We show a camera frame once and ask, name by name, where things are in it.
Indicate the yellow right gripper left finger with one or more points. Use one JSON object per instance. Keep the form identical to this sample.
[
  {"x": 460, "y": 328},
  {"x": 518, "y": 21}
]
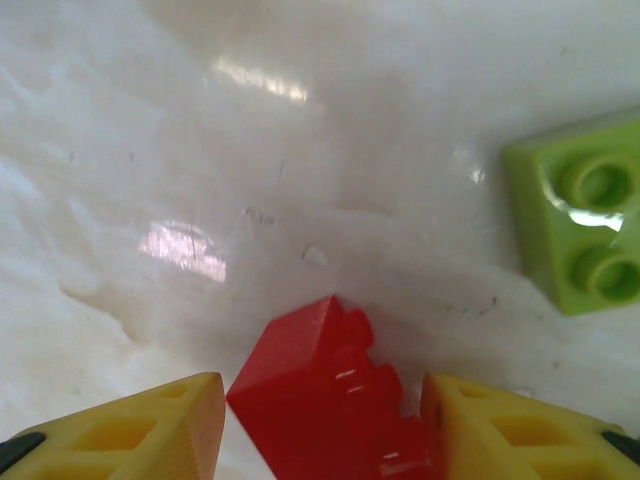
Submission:
[{"x": 125, "y": 440}]

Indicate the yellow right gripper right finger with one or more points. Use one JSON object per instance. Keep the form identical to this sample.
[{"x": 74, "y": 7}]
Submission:
[{"x": 525, "y": 440}]

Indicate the red lego brick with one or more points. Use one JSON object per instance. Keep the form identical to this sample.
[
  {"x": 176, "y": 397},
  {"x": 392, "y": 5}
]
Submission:
[{"x": 300, "y": 390}]

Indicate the lime green lego brick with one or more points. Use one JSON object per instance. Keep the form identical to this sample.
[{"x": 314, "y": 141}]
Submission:
[{"x": 540, "y": 210}]

